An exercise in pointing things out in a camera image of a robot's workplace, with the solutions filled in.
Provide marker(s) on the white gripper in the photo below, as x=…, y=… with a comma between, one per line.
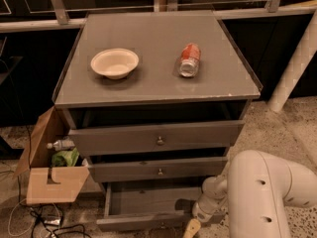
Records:
x=200, y=210

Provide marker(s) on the grey bottom drawer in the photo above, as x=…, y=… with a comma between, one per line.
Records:
x=153, y=204

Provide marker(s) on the grey drawer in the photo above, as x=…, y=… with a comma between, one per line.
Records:
x=163, y=169
x=155, y=138
x=153, y=204

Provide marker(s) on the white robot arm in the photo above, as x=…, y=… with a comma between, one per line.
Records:
x=257, y=189

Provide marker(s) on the grey middle drawer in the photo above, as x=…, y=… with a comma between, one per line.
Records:
x=163, y=169

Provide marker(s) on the grey top drawer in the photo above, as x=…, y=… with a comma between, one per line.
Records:
x=155, y=138

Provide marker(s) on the grey drawer cabinet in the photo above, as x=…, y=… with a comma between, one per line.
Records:
x=154, y=92

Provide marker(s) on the power adapter on floor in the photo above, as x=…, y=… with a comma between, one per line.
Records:
x=52, y=220

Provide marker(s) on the green plastic bag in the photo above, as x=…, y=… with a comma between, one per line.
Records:
x=65, y=158

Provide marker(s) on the brown cardboard box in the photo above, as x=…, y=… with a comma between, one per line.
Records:
x=47, y=184

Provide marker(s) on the clear bottle in box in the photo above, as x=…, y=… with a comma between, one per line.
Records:
x=61, y=145

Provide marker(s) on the red labelled plastic bottle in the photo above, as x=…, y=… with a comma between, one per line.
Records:
x=189, y=60

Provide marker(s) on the white paper bowl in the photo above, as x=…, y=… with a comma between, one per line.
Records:
x=115, y=63

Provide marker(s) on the white slanted pole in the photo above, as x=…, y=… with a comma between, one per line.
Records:
x=302, y=56

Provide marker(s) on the metal railing frame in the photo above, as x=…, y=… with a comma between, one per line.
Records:
x=29, y=15

